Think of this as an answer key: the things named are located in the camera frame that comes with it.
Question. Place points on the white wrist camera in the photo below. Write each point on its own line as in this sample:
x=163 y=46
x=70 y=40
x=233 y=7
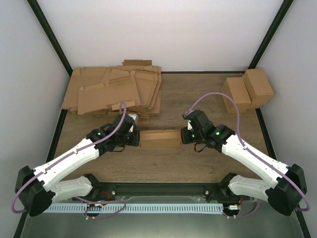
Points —
x=189 y=126
x=135 y=117

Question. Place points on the stack of flat cardboard blanks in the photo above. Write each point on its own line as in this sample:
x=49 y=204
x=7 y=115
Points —
x=99 y=90

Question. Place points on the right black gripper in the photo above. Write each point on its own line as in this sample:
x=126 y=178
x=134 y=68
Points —
x=185 y=140

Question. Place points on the light blue slotted cable duct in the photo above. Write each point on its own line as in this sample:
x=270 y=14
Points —
x=198 y=208

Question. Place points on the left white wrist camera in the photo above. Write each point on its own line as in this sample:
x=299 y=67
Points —
x=135 y=117

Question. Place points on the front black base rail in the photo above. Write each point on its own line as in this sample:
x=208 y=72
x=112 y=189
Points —
x=158 y=189

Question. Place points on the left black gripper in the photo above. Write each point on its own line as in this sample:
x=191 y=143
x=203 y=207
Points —
x=135 y=142

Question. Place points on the cardboard box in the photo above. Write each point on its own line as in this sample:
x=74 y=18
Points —
x=235 y=88
x=258 y=87
x=152 y=139

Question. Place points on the black aluminium frame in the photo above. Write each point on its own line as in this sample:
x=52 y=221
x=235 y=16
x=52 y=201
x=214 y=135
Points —
x=34 y=5

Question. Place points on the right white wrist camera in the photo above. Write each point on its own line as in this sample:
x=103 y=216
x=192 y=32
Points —
x=189 y=126

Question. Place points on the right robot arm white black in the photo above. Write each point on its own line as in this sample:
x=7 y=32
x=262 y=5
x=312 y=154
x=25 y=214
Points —
x=280 y=185

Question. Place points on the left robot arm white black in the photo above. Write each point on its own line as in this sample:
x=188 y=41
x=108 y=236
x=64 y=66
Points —
x=39 y=188

